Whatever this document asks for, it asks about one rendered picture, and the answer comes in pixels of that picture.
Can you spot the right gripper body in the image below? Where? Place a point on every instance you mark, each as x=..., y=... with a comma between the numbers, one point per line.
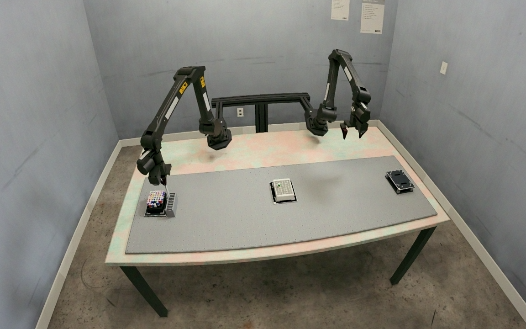
x=168, y=167

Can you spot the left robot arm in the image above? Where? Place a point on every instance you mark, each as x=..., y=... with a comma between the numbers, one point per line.
x=361, y=95

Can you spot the black vial rack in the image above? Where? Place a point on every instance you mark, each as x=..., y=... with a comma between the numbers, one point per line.
x=159, y=208

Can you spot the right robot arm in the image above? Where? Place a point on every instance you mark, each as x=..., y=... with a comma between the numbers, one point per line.
x=152, y=136

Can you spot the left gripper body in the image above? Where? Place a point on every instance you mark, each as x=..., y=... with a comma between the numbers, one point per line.
x=346, y=123

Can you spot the white tube carrier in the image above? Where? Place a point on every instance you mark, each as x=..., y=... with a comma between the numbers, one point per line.
x=285, y=191

